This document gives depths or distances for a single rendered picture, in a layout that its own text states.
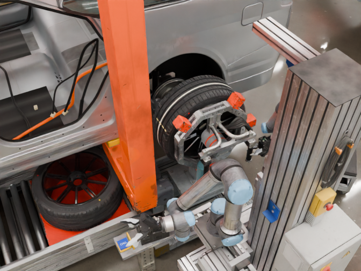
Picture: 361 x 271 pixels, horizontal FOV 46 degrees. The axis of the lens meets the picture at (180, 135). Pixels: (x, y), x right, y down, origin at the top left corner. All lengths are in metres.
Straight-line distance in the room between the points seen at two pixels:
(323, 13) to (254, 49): 3.02
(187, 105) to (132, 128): 0.55
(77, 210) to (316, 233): 1.66
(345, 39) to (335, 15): 0.54
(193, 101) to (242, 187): 0.96
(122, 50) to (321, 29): 4.12
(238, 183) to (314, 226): 0.45
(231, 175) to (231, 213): 0.24
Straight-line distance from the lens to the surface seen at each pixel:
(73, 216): 3.07
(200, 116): 2.69
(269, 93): 4.64
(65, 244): 3.08
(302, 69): 1.65
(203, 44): 2.92
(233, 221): 2.18
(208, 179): 2.08
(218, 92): 2.80
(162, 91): 3.13
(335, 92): 1.58
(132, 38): 1.96
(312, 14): 6.08
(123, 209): 3.29
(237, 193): 1.94
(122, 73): 2.04
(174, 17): 2.69
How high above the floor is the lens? 3.01
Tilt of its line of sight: 47 degrees down
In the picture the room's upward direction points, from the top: straight up
